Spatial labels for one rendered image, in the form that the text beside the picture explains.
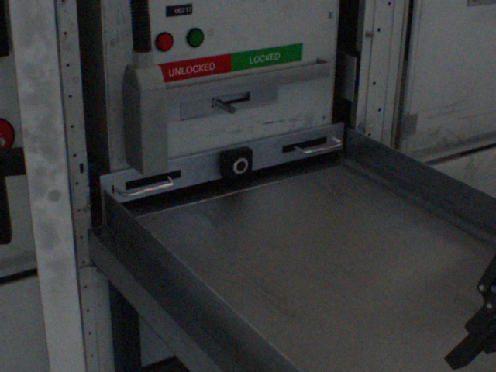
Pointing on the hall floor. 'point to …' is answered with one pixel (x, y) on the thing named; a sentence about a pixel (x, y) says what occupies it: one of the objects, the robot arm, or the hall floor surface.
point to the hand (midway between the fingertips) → (477, 340)
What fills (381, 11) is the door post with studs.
